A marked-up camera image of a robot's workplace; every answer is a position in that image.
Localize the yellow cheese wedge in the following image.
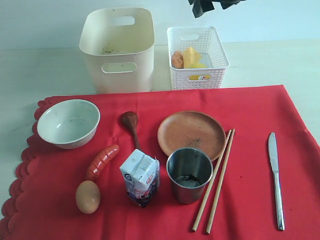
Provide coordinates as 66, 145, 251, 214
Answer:
182, 46, 202, 69

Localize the fried breaded nugget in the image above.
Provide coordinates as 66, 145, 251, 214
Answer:
171, 50, 184, 69

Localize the yellow lemon with sticker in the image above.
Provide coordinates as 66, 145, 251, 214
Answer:
188, 62, 210, 81

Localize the brown egg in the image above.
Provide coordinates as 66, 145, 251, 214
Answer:
75, 180, 101, 214

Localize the white perforated plastic basket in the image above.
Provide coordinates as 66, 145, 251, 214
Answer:
167, 26, 230, 90

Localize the cream plastic bin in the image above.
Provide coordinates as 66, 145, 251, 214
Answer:
79, 7, 155, 94

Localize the brown wooden plate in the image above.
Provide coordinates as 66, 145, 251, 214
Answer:
157, 111, 226, 161

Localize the dark wooden spoon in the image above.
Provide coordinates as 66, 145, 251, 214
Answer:
120, 111, 141, 150

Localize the stainless steel table knife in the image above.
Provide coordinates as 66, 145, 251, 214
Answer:
268, 132, 285, 231

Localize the red scalloped tablecloth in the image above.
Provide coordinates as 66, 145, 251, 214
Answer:
0, 85, 320, 240

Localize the stainless steel cup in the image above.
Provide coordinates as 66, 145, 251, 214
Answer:
166, 147, 214, 205

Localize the white ceramic bowl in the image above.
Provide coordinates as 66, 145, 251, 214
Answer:
36, 99, 101, 150

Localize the small milk carton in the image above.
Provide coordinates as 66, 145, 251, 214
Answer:
119, 149, 160, 208

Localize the red toy sausage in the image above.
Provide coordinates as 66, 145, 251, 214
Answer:
84, 144, 120, 182

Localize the wooden chopstick right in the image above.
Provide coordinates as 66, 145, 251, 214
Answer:
205, 128, 235, 234

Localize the wooden chopstick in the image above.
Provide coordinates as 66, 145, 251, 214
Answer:
205, 128, 235, 234
192, 130, 232, 232

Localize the wooden chopstick left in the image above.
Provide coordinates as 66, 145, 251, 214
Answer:
192, 130, 232, 232

